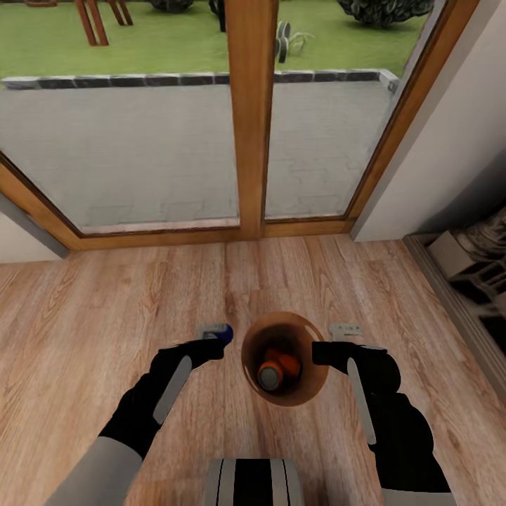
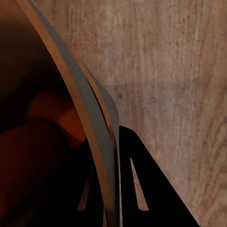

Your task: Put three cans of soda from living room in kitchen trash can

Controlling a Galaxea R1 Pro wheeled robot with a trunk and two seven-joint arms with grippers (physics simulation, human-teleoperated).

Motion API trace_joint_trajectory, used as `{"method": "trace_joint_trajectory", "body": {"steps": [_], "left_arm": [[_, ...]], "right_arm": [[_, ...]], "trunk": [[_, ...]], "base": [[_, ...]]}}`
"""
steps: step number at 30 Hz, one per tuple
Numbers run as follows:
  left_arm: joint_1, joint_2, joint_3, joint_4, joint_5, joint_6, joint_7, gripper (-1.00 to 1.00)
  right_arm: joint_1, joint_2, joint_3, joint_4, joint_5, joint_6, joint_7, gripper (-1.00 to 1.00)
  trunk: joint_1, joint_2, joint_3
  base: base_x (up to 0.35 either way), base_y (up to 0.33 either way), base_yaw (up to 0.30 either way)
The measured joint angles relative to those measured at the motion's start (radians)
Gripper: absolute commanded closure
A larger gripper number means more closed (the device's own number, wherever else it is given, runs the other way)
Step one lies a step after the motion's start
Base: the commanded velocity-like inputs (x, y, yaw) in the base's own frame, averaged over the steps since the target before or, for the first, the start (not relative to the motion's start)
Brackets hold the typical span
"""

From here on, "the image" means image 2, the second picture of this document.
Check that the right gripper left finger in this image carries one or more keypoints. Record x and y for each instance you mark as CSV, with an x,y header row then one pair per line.
x,y
59,207

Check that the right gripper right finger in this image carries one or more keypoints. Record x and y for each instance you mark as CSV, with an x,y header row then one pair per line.
x,y
166,209

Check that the trash can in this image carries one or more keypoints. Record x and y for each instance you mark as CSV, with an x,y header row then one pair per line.
x,y
33,56

